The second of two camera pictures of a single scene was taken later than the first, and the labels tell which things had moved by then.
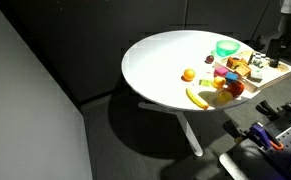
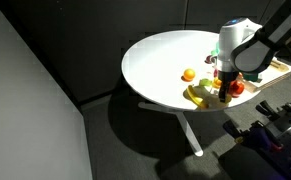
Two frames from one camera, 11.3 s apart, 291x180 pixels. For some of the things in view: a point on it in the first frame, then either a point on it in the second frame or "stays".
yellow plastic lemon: [225, 96] stays
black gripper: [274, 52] -> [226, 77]
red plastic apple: [236, 87] stays
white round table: [173, 70] stays
